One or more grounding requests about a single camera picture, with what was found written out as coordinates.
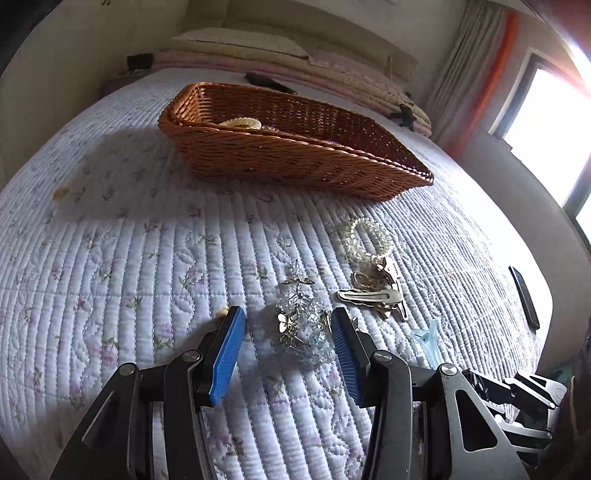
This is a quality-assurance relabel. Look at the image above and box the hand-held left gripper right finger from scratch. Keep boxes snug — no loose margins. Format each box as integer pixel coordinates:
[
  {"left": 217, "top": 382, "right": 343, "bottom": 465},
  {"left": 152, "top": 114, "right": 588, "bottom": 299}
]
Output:
[{"left": 330, "top": 307, "right": 532, "bottom": 480}]

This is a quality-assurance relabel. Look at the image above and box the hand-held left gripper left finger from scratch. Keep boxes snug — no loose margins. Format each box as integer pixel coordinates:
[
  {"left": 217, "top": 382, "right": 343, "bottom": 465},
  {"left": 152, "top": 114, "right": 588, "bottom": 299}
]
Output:
[{"left": 51, "top": 305, "right": 247, "bottom": 480}]

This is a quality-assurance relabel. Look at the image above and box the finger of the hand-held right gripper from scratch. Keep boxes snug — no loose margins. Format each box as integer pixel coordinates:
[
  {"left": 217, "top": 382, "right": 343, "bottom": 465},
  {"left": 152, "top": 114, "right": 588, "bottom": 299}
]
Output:
[
  {"left": 463, "top": 369, "right": 555, "bottom": 467},
  {"left": 503, "top": 375, "right": 568, "bottom": 411}
]

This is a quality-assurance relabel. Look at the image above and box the crystal butterfly hair clip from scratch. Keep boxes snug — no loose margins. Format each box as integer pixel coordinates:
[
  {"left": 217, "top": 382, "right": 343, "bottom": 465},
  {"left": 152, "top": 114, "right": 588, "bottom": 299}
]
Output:
[{"left": 276, "top": 262, "right": 336, "bottom": 366}]

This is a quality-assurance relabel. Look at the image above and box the brown wicker basket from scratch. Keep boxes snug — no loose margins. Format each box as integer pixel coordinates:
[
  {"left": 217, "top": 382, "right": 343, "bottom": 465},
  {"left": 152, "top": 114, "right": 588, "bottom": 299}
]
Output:
[{"left": 158, "top": 83, "right": 435, "bottom": 202}]

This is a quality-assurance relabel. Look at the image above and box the silver snap hair clip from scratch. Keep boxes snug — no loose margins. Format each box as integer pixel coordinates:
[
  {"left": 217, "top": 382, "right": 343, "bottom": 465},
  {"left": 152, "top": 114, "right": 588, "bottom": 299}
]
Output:
[{"left": 337, "top": 288, "right": 403, "bottom": 306}]

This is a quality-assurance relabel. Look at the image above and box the light blue claw hair clip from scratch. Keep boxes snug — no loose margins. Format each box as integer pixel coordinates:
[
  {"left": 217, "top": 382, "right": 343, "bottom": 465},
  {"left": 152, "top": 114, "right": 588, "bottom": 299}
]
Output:
[{"left": 410, "top": 318, "right": 445, "bottom": 369}]

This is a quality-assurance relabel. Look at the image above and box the floral quilted bedspread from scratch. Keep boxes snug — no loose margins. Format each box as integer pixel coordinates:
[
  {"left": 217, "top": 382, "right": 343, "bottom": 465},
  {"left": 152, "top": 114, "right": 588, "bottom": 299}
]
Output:
[{"left": 0, "top": 69, "right": 552, "bottom": 480}]

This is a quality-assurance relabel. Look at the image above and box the black bow clip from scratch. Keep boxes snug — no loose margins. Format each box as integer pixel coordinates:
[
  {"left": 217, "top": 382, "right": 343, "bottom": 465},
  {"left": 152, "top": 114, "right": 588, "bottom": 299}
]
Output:
[{"left": 389, "top": 104, "right": 417, "bottom": 126}]

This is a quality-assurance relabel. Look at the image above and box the window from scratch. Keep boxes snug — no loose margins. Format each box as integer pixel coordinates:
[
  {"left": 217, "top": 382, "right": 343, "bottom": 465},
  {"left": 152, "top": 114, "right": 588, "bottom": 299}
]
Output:
[{"left": 488, "top": 50, "right": 591, "bottom": 232}]

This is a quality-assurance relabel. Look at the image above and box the stack of folded blankets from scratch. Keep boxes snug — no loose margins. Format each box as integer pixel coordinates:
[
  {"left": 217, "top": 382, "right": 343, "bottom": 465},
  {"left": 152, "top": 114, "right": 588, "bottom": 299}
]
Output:
[{"left": 154, "top": 28, "right": 432, "bottom": 136}]

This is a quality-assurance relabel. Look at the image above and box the beige curtain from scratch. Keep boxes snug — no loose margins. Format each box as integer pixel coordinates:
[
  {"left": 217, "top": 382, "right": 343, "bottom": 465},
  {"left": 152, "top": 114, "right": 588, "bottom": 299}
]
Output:
[{"left": 424, "top": 0, "right": 520, "bottom": 151}]

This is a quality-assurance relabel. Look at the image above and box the clear bead bracelet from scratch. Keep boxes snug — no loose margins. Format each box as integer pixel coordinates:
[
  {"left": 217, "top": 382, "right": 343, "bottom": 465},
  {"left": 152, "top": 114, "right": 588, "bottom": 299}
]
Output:
[{"left": 341, "top": 216, "right": 394, "bottom": 267}]

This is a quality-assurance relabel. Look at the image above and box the cream beaded bracelet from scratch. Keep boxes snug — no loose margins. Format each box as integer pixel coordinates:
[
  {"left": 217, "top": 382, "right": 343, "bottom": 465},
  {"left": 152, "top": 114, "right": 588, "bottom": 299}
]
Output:
[{"left": 218, "top": 117, "right": 263, "bottom": 131}]

